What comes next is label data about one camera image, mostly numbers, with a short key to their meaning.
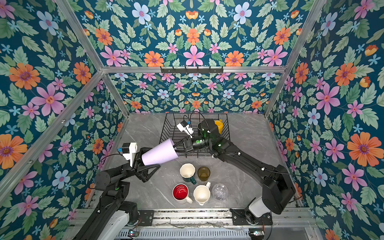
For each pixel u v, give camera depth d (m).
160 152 0.57
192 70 0.92
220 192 0.82
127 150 0.52
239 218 0.73
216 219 0.75
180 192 0.80
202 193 0.77
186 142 0.61
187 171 0.86
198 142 0.61
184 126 0.64
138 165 0.57
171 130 1.08
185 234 0.77
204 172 0.85
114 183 0.53
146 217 0.74
